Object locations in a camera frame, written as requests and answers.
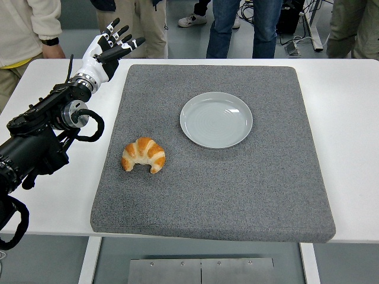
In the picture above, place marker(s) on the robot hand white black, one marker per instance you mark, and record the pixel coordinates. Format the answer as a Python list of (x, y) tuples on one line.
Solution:
[(94, 63)]

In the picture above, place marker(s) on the person's hand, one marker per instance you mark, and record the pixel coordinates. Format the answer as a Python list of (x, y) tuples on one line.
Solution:
[(54, 52)]

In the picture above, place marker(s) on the golden croissant bread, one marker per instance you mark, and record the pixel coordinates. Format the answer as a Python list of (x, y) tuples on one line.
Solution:
[(143, 151)]

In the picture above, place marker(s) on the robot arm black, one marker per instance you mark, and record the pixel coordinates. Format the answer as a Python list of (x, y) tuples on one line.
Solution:
[(29, 148)]

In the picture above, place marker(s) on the pale grey round plate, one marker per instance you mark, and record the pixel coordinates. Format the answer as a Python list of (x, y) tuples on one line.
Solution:
[(216, 119)]

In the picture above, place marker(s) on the grey metal plate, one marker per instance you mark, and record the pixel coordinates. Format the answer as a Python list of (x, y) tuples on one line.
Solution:
[(177, 273)]

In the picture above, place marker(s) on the black wristwatch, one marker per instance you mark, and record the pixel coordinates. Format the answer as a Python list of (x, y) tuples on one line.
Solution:
[(50, 41)]

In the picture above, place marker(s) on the person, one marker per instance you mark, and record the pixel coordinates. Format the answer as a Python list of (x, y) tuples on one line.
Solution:
[(222, 32), (139, 26), (352, 29), (192, 20), (17, 26)]

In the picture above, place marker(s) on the grey speckled mat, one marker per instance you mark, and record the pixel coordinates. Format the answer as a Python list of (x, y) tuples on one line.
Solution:
[(222, 192)]

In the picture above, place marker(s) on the white table leg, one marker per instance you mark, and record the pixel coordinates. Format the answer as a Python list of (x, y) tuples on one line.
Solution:
[(311, 266), (89, 260)]

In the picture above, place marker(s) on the grey floor pedal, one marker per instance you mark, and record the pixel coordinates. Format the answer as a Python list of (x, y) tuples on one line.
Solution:
[(293, 48)]

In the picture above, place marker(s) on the black equipment box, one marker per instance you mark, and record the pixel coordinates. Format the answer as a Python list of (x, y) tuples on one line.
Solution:
[(288, 17)]

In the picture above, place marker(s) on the white desk leg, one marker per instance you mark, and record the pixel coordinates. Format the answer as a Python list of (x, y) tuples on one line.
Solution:
[(315, 32)]

